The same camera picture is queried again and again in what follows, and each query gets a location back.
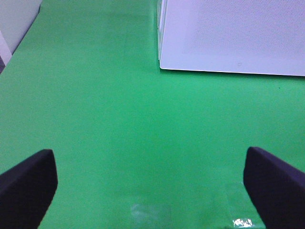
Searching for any white microwave door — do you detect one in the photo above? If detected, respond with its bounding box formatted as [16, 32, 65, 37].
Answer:
[159, 0, 305, 77]

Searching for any clear tape patch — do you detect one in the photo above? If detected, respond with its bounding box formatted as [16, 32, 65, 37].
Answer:
[225, 182, 261, 229]

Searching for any white microwave oven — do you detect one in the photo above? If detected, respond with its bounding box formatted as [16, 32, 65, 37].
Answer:
[156, 0, 305, 77]

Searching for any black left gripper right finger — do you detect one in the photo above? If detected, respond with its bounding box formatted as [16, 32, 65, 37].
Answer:
[243, 147, 305, 229]

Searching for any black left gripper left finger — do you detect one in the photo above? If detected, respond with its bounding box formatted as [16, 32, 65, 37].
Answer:
[0, 149, 58, 229]

